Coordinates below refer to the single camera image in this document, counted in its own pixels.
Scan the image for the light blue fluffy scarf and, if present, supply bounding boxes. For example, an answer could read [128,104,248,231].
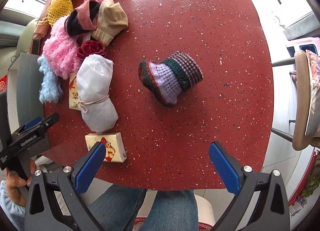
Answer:
[37,55,63,104]

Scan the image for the tissue pack with bear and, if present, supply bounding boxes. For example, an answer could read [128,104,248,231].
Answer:
[85,133,127,163]

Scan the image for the pink fluffy yarn scarf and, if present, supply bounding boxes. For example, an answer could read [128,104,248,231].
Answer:
[42,16,82,80]

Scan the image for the white cloth bundle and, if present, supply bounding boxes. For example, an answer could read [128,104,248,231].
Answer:
[76,54,118,133]

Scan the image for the dark red fabric rose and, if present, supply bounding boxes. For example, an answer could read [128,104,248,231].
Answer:
[77,40,107,59]

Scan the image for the pink navy striped sock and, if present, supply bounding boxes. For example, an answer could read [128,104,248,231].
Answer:
[65,0,100,36]

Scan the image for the purple green knitted bootie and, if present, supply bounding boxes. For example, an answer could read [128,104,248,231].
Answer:
[138,51,203,107]

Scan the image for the beige sock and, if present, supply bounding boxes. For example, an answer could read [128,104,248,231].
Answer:
[91,0,129,46]

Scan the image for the person's left hand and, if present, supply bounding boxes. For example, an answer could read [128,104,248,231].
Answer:
[5,159,36,207]

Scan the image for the person's jeans legs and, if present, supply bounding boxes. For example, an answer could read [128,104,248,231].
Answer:
[87,184,200,231]

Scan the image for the red embroidered cushion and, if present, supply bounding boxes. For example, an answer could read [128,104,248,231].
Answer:
[0,75,7,92]

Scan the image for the light blue left sleeve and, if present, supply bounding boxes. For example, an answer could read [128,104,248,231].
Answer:
[1,180,25,231]

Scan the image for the green leather sofa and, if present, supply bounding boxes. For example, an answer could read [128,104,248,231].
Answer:
[0,19,38,77]

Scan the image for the peach rolled sock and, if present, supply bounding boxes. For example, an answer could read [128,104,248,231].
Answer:
[33,17,50,40]

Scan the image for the beige chair with cushion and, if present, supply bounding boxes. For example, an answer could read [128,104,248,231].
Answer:
[271,49,320,152]

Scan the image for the yellow foam net sleeve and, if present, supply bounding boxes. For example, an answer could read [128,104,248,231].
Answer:
[47,0,74,27]

